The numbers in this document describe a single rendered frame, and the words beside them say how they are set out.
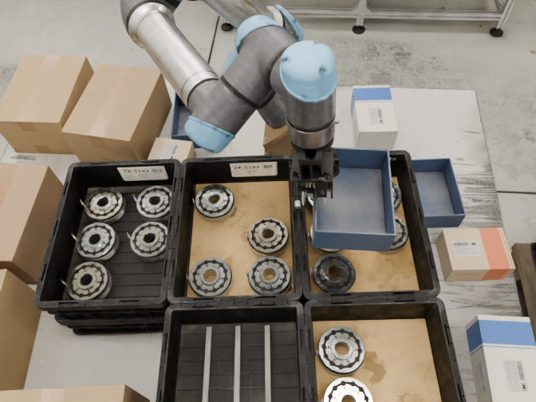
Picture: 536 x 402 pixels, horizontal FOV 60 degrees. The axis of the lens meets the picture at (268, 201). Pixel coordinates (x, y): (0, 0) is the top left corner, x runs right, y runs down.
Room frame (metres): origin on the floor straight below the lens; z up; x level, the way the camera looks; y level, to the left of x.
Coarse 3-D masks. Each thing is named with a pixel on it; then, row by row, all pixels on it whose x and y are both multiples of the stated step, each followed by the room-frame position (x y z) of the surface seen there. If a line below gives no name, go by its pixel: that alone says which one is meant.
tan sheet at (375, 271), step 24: (312, 216) 0.61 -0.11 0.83; (408, 240) 0.51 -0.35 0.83; (312, 264) 0.47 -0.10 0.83; (360, 264) 0.46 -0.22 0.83; (384, 264) 0.45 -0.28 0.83; (408, 264) 0.45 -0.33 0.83; (312, 288) 0.41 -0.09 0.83; (360, 288) 0.40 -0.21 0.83; (384, 288) 0.39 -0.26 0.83; (408, 288) 0.39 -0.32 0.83
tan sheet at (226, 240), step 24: (240, 192) 0.70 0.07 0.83; (264, 192) 0.69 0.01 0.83; (288, 192) 0.69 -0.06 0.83; (240, 216) 0.62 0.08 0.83; (264, 216) 0.62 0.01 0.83; (288, 216) 0.61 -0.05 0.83; (192, 240) 0.56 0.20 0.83; (216, 240) 0.56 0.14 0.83; (240, 240) 0.55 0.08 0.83; (192, 264) 0.50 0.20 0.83; (240, 264) 0.48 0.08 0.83; (288, 264) 0.47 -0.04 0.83; (240, 288) 0.42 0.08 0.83
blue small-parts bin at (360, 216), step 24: (360, 168) 0.58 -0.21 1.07; (384, 168) 0.55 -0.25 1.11; (336, 192) 0.52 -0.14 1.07; (360, 192) 0.52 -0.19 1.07; (384, 192) 0.50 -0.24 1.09; (336, 216) 0.46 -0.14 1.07; (360, 216) 0.46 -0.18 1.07; (384, 216) 0.45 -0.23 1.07; (312, 240) 0.41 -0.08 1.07; (336, 240) 0.39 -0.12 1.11; (360, 240) 0.39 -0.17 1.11; (384, 240) 0.38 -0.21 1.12
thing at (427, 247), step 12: (408, 156) 0.70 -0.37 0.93; (408, 168) 0.67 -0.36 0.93; (300, 192) 0.62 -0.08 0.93; (420, 204) 0.56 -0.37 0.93; (300, 216) 0.55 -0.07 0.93; (420, 216) 0.53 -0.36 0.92; (300, 228) 0.52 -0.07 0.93; (420, 228) 0.50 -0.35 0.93; (300, 240) 0.49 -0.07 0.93; (300, 252) 0.46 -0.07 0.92; (432, 264) 0.40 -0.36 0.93; (432, 276) 0.37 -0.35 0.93
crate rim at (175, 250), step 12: (228, 156) 0.75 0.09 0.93; (240, 156) 0.75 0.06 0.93; (252, 156) 0.74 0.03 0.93; (264, 156) 0.74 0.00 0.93; (276, 156) 0.74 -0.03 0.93; (288, 156) 0.74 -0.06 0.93; (180, 168) 0.72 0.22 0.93; (180, 180) 0.69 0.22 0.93; (180, 192) 0.65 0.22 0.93; (180, 204) 0.61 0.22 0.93; (180, 216) 0.58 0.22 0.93; (300, 264) 0.43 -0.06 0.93; (300, 276) 0.40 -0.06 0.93; (168, 288) 0.40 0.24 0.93; (300, 288) 0.37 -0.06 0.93; (168, 300) 0.37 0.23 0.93; (180, 300) 0.36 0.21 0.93; (192, 300) 0.36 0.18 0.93; (204, 300) 0.36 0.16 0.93; (216, 300) 0.36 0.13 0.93; (228, 300) 0.36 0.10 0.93; (240, 300) 0.35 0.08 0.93; (252, 300) 0.35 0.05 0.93; (264, 300) 0.35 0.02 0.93; (276, 300) 0.35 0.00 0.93; (288, 300) 0.35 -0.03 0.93; (300, 300) 0.35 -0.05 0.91
